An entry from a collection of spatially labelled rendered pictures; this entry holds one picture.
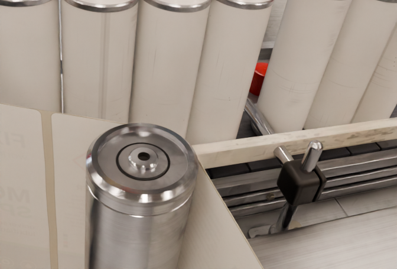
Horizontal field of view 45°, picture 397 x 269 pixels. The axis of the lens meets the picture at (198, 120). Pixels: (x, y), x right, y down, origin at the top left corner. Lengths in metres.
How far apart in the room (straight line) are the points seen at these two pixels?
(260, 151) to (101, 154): 0.27
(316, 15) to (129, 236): 0.28
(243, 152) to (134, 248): 0.26
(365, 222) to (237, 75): 0.17
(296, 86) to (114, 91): 0.17
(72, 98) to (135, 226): 0.21
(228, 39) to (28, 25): 0.14
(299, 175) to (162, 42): 0.15
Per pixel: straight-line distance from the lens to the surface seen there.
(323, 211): 0.50
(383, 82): 0.50
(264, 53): 0.46
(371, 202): 0.54
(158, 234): 0.16
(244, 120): 0.49
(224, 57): 0.36
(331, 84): 0.46
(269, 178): 0.44
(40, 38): 0.33
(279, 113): 0.45
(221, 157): 0.40
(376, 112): 0.51
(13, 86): 0.35
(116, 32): 0.32
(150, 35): 0.34
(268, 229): 0.46
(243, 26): 0.35
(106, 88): 0.34
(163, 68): 0.34
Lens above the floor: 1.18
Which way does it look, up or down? 38 degrees down
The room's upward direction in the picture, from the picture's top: 12 degrees clockwise
